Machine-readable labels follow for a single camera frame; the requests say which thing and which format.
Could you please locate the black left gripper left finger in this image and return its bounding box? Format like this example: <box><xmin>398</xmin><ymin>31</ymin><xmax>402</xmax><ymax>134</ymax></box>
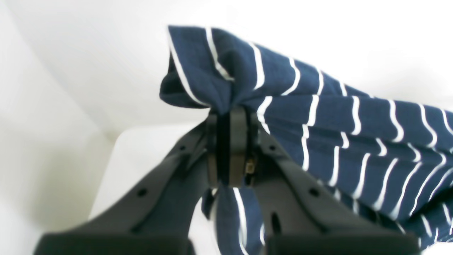
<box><xmin>34</xmin><ymin>113</ymin><xmax>218</xmax><ymax>255</ymax></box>

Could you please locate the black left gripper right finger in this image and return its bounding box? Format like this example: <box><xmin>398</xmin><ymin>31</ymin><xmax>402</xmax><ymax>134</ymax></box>
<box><xmin>228</xmin><ymin>107</ymin><xmax>420</xmax><ymax>255</ymax></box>

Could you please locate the navy white striped T-shirt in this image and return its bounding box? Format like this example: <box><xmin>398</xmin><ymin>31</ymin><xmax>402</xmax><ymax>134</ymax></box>
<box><xmin>160</xmin><ymin>26</ymin><xmax>453</xmax><ymax>250</ymax></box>

